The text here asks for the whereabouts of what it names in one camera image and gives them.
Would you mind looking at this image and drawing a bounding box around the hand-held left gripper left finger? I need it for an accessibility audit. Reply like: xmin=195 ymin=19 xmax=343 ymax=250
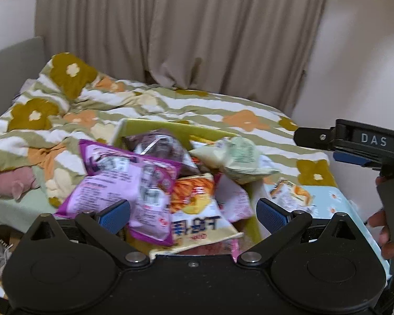
xmin=25 ymin=199 xmax=151 ymax=268

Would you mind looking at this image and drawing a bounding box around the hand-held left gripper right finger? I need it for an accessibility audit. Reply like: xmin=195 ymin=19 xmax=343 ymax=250
xmin=237 ymin=198 xmax=359 ymax=267

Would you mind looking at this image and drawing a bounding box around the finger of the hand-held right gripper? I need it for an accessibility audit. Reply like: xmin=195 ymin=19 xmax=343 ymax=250
xmin=333 ymin=151 xmax=381 ymax=172
xmin=294 ymin=126 xmax=336 ymax=152

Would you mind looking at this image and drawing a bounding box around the white orange snack packet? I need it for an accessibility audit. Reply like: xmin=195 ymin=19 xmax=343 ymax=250
xmin=269 ymin=177 xmax=316 ymax=214

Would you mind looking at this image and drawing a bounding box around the purple snack packet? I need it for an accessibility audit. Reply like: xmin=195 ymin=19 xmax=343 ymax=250
xmin=54 ymin=139 xmax=181 ymax=246

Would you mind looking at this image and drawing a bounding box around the pink striped snack packet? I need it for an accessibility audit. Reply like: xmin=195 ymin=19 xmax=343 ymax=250
xmin=215 ymin=174 xmax=254 ymax=224

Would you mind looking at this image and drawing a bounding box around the pale green snack packet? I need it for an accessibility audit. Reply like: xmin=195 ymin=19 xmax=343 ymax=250
xmin=221 ymin=137 xmax=281 ymax=184

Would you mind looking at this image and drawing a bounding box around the cream packet with orange sticks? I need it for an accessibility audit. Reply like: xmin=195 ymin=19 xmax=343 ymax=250
xmin=149 ymin=174 xmax=243 ymax=258

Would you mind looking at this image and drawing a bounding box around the brown snack packet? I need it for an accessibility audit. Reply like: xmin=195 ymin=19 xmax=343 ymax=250
xmin=123 ymin=129 xmax=201 ymax=178

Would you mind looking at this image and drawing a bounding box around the cream snack packet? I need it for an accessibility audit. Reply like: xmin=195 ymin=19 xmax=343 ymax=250
xmin=189 ymin=139 xmax=230 ymax=171

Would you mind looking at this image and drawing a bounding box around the cardboard box green inside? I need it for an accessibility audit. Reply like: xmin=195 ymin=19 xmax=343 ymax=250
xmin=110 ymin=118 xmax=273 ymax=256

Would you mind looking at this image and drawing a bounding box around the person's right hand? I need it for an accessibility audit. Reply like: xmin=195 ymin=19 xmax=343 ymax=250
xmin=367 ymin=209 xmax=394 ymax=260

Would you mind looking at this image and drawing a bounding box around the pale green bed sheet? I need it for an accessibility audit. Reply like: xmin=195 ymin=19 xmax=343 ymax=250
xmin=0 ymin=184 xmax=63 ymax=233

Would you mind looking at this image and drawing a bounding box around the striped floral blanket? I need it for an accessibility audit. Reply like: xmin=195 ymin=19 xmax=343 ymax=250
xmin=0 ymin=52 xmax=337 ymax=209

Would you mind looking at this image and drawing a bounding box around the beige curtain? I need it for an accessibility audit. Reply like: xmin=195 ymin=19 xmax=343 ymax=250
xmin=35 ymin=0 xmax=330 ymax=115

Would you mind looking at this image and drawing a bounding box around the grey bed headboard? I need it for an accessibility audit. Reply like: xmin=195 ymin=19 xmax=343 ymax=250
xmin=0 ymin=36 xmax=46 ymax=119

